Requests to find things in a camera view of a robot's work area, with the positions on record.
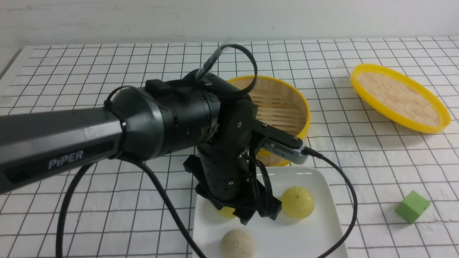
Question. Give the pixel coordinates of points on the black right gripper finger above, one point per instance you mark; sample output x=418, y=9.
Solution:
x=244, y=215

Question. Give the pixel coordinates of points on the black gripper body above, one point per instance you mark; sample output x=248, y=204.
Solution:
x=229, y=175

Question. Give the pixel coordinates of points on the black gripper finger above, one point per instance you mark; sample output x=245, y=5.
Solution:
x=271, y=207

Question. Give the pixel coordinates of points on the yellow steamed bun front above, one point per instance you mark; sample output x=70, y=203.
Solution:
x=227, y=212

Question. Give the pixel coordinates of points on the yellow steamed bun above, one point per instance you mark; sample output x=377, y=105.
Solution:
x=297, y=203
x=227, y=212

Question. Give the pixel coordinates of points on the white steamed bun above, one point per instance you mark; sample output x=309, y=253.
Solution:
x=237, y=244

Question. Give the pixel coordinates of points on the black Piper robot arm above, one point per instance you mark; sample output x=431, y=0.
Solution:
x=145, y=123

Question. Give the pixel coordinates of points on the white square plate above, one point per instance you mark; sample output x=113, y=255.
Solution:
x=283, y=237

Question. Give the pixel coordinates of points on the yellow-rimmed bamboo steamer basket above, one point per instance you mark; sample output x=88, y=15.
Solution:
x=271, y=101

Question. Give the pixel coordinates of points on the checkered white tablecloth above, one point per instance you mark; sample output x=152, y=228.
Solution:
x=117, y=212

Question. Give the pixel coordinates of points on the green cube block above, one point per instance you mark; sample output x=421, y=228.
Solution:
x=412, y=207

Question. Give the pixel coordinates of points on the yellow-rimmed bamboo steamer lid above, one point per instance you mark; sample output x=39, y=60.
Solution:
x=400, y=99

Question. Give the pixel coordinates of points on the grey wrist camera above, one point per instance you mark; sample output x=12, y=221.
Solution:
x=277, y=142

